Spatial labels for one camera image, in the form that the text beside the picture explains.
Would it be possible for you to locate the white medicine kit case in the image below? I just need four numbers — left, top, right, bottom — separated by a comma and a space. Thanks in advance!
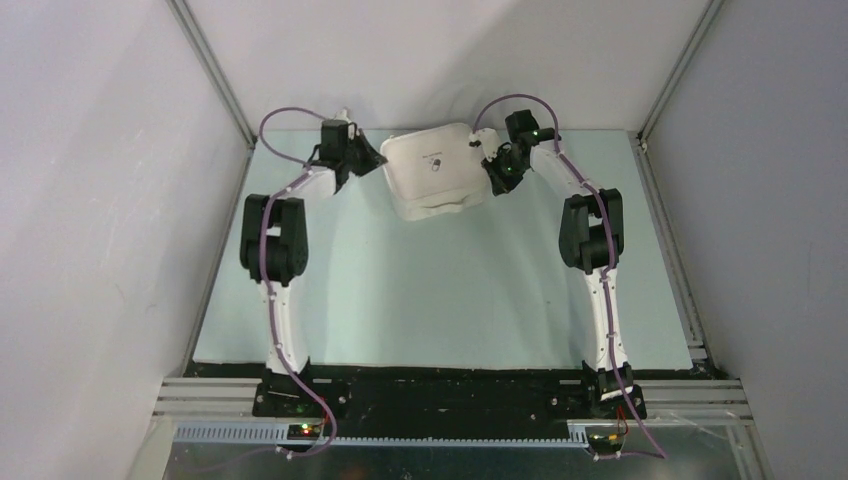
380, 123, 489, 221

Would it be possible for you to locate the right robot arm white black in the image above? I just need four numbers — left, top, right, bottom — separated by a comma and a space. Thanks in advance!
469, 110, 632, 418

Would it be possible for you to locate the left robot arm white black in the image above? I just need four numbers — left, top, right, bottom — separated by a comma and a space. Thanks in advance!
239, 118, 387, 376

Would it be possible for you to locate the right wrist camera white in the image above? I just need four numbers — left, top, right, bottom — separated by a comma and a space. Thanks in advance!
469, 128, 502, 161

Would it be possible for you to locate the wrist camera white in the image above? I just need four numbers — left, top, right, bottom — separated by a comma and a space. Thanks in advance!
333, 108, 351, 123
469, 128, 502, 161

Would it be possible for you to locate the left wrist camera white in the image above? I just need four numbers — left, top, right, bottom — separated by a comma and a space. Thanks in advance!
333, 108, 351, 123

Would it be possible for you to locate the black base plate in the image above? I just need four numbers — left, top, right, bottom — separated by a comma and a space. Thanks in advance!
251, 362, 647, 442

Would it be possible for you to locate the aluminium frame rail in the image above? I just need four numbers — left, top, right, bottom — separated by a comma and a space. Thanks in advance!
628, 132, 754, 427

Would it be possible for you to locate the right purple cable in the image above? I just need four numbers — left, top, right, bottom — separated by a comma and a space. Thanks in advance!
471, 93, 667, 460

